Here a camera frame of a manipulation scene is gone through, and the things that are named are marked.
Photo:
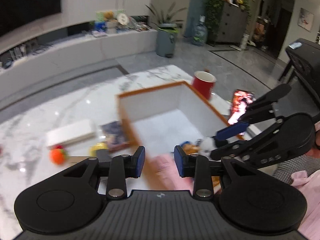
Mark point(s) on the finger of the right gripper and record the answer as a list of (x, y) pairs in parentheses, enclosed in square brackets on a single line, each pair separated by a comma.
[(237, 149), (258, 111)]

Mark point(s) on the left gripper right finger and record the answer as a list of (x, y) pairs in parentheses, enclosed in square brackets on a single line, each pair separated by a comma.
[(201, 169)]

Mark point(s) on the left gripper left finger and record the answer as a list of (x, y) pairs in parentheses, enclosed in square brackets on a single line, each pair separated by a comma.
[(118, 169)]

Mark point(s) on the illustrated card box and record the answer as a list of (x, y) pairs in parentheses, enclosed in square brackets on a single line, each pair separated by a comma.
[(115, 137)]

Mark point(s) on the brown white plush dog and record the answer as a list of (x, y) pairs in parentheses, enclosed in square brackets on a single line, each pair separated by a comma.
[(189, 148)]

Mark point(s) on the smartphone with lit screen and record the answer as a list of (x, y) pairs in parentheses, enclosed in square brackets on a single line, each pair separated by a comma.
[(240, 100)]

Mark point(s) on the white black plush toy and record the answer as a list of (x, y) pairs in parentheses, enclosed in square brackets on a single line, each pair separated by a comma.
[(206, 146)]

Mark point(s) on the pink pouch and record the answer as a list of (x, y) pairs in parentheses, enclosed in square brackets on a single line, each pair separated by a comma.
[(166, 168)]

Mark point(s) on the yellow toy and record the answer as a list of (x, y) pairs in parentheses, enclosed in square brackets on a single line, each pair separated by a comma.
[(99, 146)]

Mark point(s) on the orange white storage box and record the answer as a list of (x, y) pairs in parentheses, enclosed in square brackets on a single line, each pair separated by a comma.
[(161, 117)]

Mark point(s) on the orange knitted ball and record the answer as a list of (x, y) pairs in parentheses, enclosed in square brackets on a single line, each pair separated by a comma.
[(58, 155)]

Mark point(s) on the red mug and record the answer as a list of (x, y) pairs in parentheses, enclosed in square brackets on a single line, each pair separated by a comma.
[(204, 82)]

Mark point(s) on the black chair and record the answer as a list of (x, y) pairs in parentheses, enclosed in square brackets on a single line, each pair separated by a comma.
[(304, 59)]

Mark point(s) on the grey drawer cabinet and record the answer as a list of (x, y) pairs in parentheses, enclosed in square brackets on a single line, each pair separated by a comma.
[(232, 24)]

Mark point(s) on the water jug bottle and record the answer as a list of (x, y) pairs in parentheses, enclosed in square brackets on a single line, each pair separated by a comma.
[(200, 33)]

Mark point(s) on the white tv console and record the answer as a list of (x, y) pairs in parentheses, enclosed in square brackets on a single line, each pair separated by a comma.
[(66, 56)]

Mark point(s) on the grey trash bin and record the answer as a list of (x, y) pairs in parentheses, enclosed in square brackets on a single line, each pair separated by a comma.
[(166, 40)]

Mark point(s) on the climbing green plant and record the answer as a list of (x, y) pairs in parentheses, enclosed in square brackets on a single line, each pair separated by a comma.
[(213, 12)]

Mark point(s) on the potted plant by bin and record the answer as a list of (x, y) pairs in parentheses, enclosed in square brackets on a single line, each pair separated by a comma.
[(166, 20)]

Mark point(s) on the teddy bear figurine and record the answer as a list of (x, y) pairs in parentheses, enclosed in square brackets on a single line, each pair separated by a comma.
[(108, 15)]

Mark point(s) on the wall picture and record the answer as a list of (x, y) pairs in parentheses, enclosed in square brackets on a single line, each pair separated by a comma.
[(305, 19)]

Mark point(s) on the black wall television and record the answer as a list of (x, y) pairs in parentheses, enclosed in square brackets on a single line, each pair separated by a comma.
[(16, 13)]

